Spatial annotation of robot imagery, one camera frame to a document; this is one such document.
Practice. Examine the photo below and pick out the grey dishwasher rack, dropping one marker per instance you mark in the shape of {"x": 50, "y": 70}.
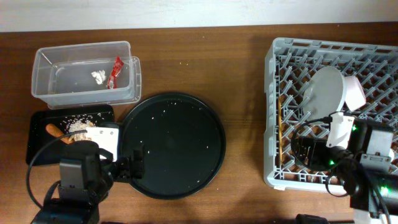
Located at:
{"x": 289, "y": 65}

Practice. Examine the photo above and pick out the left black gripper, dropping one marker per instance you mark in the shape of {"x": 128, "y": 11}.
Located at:
{"x": 126, "y": 172}

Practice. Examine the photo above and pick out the crumpled white tissue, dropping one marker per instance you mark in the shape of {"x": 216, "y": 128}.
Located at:
{"x": 99, "y": 76}

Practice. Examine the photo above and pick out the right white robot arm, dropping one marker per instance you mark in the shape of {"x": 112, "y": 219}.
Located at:
{"x": 356, "y": 152}

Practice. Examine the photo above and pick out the wooden chopstick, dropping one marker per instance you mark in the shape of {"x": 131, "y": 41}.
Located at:
{"x": 280, "y": 130}

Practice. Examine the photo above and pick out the white bowl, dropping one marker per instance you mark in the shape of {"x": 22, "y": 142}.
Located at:
{"x": 355, "y": 97}

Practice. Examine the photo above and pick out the red snack wrapper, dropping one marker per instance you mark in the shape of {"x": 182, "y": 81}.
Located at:
{"x": 117, "y": 67}

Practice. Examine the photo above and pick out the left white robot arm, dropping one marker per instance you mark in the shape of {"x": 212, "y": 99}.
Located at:
{"x": 88, "y": 170}

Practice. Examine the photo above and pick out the orange carrot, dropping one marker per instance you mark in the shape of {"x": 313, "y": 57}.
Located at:
{"x": 56, "y": 132}

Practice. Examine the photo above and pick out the round black serving tray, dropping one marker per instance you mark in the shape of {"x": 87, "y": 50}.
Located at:
{"x": 182, "y": 141}

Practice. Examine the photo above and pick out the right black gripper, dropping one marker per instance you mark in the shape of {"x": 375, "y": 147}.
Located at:
{"x": 316, "y": 146}

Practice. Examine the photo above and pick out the black rectangular tray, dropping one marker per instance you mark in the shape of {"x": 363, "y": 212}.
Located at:
{"x": 63, "y": 119}

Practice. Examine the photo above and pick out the grey plate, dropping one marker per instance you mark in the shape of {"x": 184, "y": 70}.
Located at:
{"x": 325, "y": 94}

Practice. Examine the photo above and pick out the clear plastic waste bin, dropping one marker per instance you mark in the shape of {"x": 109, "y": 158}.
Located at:
{"x": 61, "y": 75}

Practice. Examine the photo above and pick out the peanut shell food scraps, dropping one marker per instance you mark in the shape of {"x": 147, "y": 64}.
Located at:
{"x": 77, "y": 124}

